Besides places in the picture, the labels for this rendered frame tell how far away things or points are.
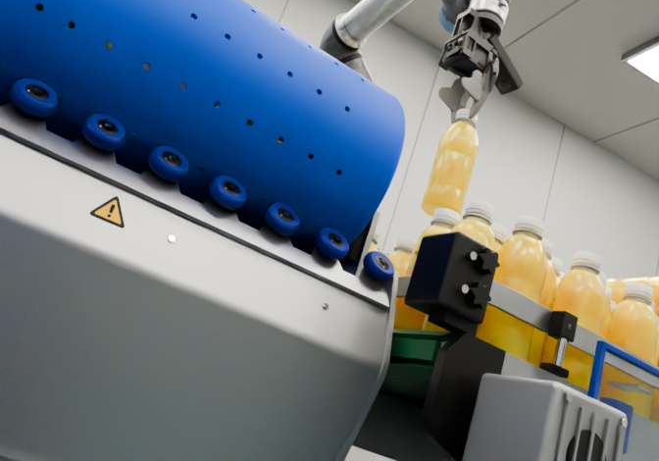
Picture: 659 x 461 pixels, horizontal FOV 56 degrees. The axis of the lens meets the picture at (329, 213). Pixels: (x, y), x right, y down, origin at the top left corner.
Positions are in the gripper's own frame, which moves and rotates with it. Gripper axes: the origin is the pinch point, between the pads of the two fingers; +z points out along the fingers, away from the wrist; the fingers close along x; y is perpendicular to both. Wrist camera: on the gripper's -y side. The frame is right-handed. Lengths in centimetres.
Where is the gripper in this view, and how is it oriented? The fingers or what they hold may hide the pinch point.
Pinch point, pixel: (466, 117)
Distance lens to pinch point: 117.8
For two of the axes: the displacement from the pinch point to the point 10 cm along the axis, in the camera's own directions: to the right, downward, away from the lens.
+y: -8.1, -4.2, -4.0
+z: -3.1, 9.0, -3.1
